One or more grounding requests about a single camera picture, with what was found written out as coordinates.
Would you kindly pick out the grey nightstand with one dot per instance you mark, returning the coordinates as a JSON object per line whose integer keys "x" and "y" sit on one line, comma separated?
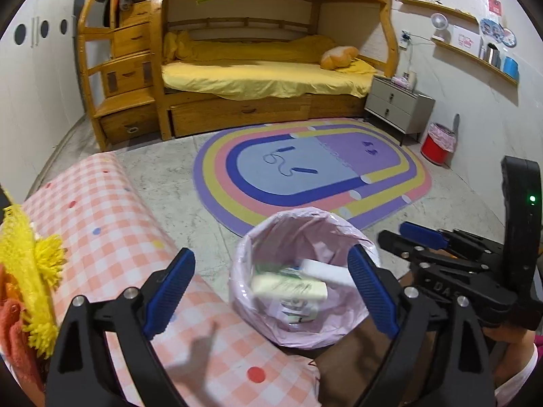
{"x": 394, "y": 106}

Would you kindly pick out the white flat box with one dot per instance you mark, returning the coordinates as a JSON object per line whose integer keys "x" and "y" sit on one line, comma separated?
{"x": 322, "y": 269}

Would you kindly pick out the steel cup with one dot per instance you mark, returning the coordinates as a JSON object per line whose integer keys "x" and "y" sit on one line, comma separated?
{"x": 493, "y": 56}

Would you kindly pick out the white desk fan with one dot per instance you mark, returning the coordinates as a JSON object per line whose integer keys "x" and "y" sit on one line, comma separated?
{"x": 439, "y": 23}

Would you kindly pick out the yellow pillow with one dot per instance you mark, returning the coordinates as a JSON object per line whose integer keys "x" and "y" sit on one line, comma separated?
{"x": 176, "y": 46}

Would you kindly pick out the orange and white plush toy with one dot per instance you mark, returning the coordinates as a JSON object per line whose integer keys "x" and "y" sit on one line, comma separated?
{"x": 337, "y": 57}

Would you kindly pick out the long wooden wall shelf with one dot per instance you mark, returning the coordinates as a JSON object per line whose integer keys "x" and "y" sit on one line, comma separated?
{"x": 479, "y": 61}

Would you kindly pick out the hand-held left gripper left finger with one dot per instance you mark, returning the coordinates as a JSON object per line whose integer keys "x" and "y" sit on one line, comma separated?
{"x": 172, "y": 292}

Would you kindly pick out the wall socket with plug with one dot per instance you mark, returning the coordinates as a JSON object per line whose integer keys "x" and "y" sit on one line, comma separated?
{"x": 406, "y": 39}

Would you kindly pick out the yellow foam fruit net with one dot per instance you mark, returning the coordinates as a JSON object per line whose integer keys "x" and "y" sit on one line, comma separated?
{"x": 40, "y": 263}

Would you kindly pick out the wooden under-bed drawer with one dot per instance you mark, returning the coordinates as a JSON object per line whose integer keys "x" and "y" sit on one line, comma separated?
{"x": 237, "y": 114}

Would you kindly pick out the green and white packet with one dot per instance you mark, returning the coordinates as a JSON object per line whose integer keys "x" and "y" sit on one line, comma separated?
{"x": 297, "y": 311}

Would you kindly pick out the rainbow oval rug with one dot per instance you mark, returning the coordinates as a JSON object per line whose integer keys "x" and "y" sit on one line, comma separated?
{"x": 297, "y": 165}

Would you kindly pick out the red bin with pink bag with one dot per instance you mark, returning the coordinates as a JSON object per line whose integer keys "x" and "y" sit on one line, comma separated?
{"x": 437, "y": 146}

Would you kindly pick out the yellow bed sheet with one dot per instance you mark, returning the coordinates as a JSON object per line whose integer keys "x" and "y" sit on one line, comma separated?
{"x": 263, "y": 76}

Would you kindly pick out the red wall poster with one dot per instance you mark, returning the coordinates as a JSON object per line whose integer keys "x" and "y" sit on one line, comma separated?
{"x": 494, "y": 5}

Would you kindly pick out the pink box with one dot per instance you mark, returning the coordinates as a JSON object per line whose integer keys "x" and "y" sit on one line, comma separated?
{"x": 402, "y": 81}

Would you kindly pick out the pink checked tablecloth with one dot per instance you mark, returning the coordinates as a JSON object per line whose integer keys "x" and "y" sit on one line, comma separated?
{"x": 106, "y": 220}

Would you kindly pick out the wooden stair drawers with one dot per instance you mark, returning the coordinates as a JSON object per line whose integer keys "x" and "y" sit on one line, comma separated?
{"x": 127, "y": 72}

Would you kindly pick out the orange cloth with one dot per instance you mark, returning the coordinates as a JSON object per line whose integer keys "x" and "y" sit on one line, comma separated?
{"x": 17, "y": 335}

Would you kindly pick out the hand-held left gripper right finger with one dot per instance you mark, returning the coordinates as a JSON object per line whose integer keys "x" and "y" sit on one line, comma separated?
{"x": 373, "y": 292}

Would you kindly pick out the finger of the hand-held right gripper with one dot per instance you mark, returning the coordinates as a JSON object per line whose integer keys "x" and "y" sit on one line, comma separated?
{"x": 398, "y": 243}
{"x": 424, "y": 234}

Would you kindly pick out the round blue hand fan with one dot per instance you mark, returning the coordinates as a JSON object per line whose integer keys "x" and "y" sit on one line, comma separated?
{"x": 494, "y": 29}

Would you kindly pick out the white wardrobe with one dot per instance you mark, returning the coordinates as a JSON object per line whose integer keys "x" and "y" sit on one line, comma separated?
{"x": 38, "y": 84}

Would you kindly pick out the blue container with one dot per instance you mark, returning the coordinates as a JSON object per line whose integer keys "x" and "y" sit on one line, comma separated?
{"x": 511, "y": 68}

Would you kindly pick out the short wooden wall shelf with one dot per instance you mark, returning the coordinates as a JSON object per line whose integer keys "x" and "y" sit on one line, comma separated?
{"x": 441, "y": 8}

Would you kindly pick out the wooden bunk bed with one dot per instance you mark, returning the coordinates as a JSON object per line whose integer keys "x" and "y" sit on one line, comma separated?
{"x": 297, "y": 106}

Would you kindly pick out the trash bin with pink bag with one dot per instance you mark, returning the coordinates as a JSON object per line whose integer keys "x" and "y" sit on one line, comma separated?
{"x": 297, "y": 229}

